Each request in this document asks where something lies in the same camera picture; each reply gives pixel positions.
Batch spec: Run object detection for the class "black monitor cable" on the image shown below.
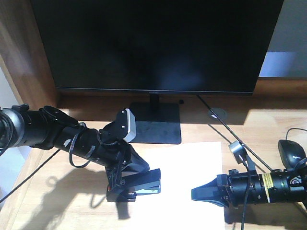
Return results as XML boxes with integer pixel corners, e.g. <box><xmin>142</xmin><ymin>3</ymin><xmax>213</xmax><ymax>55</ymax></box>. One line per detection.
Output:
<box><xmin>196</xmin><ymin>94</ymin><xmax>273</xmax><ymax>172</ymax></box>

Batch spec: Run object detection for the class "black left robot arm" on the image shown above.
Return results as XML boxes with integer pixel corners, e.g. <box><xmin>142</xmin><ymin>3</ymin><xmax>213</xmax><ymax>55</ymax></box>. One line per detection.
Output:
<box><xmin>0</xmin><ymin>104</ymin><xmax>161</xmax><ymax>202</ymax></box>

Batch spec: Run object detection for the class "black stapler with orange tab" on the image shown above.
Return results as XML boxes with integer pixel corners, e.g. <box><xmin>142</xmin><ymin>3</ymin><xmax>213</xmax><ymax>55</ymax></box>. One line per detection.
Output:
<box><xmin>106</xmin><ymin>168</ymin><xmax>163</xmax><ymax>203</ymax></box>

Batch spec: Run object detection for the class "white paper sheet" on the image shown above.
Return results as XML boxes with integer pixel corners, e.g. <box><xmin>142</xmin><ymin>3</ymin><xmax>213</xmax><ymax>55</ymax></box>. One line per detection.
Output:
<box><xmin>128</xmin><ymin>142</ymin><xmax>224</xmax><ymax>230</ymax></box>

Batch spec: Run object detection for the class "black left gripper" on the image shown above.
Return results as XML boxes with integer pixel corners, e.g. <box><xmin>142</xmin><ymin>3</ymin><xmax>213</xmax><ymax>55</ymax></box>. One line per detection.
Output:
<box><xmin>92</xmin><ymin>124</ymin><xmax>162</xmax><ymax>203</ymax></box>

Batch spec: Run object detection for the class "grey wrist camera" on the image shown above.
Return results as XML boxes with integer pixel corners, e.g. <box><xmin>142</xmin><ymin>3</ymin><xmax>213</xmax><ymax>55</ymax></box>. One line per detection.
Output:
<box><xmin>228</xmin><ymin>140</ymin><xmax>247</xmax><ymax>164</ymax></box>
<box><xmin>116</xmin><ymin>108</ymin><xmax>136</xmax><ymax>143</ymax></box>

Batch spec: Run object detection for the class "black monitor with stand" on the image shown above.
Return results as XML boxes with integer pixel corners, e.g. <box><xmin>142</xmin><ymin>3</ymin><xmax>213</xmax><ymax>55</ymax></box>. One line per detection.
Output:
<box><xmin>30</xmin><ymin>0</ymin><xmax>283</xmax><ymax>144</ymax></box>

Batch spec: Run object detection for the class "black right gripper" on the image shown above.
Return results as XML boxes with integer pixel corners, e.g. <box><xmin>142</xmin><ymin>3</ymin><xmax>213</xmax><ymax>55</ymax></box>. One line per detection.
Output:
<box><xmin>191</xmin><ymin>170</ymin><xmax>263</xmax><ymax>207</ymax></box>

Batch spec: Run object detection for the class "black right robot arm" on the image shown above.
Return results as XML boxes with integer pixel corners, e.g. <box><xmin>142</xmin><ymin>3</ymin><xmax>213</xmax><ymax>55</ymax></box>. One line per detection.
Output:
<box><xmin>191</xmin><ymin>170</ymin><xmax>307</xmax><ymax>207</ymax></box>

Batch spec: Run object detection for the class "wooden desk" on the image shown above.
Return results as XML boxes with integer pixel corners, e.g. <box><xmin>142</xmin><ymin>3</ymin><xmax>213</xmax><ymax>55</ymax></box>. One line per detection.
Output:
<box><xmin>0</xmin><ymin>80</ymin><xmax>307</xmax><ymax>230</ymax></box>

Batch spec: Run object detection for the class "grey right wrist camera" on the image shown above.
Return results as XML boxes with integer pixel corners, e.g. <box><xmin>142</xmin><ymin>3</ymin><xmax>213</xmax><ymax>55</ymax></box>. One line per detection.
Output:
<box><xmin>228</xmin><ymin>140</ymin><xmax>247</xmax><ymax>164</ymax></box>

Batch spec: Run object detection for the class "black computer mouse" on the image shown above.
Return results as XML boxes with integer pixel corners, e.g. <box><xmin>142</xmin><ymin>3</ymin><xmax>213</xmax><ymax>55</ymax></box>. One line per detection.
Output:
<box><xmin>278</xmin><ymin>139</ymin><xmax>306</xmax><ymax>169</ymax></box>

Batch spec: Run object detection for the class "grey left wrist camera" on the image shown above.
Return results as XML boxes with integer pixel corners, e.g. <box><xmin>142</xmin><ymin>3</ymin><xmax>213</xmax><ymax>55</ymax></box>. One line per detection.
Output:
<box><xmin>116</xmin><ymin>108</ymin><xmax>136</xmax><ymax>143</ymax></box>

